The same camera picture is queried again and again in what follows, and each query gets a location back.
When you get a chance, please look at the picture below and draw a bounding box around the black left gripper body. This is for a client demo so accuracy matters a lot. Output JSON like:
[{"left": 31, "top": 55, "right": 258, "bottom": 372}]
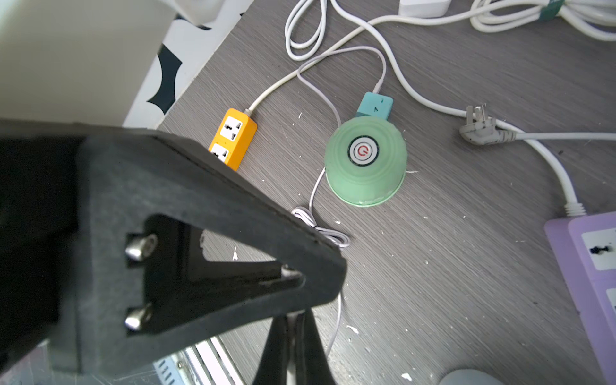
[{"left": 1, "top": 120, "right": 91, "bottom": 361}]

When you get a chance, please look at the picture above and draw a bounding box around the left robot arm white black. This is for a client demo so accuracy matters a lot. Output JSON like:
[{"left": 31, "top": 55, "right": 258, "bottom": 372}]
[{"left": 1, "top": 1, "right": 347, "bottom": 384}]

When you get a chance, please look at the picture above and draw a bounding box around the yellow power strip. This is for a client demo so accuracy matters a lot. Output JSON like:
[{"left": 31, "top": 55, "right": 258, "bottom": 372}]
[{"left": 209, "top": 108, "right": 258, "bottom": 171}]

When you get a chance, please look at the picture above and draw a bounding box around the white folding desk lamp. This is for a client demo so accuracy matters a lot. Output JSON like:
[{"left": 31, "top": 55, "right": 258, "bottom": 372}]
[{"left": 398, "top": 0, "right": 452, "bottom": 19}]

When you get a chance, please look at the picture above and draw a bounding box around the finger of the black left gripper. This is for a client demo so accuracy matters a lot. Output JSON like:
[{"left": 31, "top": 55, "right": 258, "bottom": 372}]
[{"left": 51, "top": 133, "right": 347, "bottom": 375}]

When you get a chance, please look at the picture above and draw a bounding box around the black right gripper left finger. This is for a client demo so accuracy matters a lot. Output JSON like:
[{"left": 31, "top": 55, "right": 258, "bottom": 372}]
[{"left": 253, "top": 315, "right": 290, "bottom": 385}]

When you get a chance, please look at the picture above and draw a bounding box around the white coiled power cable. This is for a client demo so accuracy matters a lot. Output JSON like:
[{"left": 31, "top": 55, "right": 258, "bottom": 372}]
[
  {"left": 283, "top": 0, "right": 330, "bottom": 62},
  {"left": 468, "top": 0, "right": 616, "bottom": 42}
]

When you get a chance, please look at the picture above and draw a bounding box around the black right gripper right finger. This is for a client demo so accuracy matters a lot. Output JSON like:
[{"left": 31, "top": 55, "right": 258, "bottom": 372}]
[{"left": 295, "top": 310, "right": 336, "bottom": 385}]

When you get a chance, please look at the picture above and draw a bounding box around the cream thick power cord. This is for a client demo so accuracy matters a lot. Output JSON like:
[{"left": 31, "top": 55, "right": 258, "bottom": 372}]
[{"left": 242, "top": 0, "right": 588, "bottom": 218}]

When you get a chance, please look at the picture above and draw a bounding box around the purple power strip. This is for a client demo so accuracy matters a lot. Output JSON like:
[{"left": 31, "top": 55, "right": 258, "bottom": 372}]
[{"left": 544, "top": 212, "right": 615, "bottom": 384}]

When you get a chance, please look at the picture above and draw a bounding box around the thin white USB cable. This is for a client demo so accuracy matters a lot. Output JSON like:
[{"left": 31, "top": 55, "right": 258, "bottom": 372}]
[{"left": 290, "top": 45, "right": 388, "bottom": 357}]

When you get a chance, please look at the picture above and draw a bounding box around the small teal charger adapter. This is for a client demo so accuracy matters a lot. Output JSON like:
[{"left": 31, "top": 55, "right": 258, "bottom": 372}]
[{"left": 355, "top": 92, "right": 394, "bottom": 120}]

